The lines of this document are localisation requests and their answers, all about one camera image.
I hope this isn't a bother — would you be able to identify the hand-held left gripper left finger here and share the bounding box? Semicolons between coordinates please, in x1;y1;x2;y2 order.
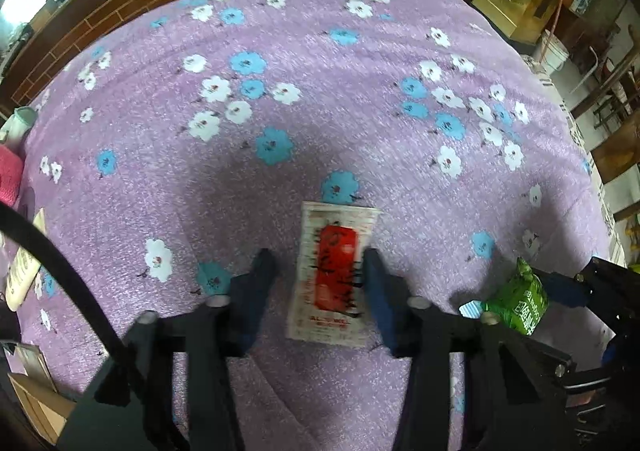
57;248;279;451

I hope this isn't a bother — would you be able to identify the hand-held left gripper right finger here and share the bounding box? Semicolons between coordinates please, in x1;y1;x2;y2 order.
362;248;576;451

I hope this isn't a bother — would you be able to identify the bright green snack packet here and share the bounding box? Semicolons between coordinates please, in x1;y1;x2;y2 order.
480;257;550;337

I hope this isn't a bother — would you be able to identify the white red snack packet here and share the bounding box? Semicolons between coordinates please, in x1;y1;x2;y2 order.
286;201;383;348

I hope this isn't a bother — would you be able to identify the cardboard box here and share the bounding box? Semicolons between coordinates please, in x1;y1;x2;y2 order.
0;341;76;448

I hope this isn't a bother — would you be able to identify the wooden chair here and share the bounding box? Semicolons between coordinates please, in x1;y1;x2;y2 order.
570;44;640;184

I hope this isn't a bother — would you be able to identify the purple floral tablecloth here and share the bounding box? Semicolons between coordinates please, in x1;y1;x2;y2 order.
0;0;626;451

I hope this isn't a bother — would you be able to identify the cream squeeze tube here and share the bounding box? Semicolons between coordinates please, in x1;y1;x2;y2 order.
5;208;48;310

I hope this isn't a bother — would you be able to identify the white plastic bucket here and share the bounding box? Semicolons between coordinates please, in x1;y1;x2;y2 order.
540;28;571;75

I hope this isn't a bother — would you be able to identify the black cable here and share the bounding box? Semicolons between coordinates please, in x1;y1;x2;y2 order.
0;202;132;368

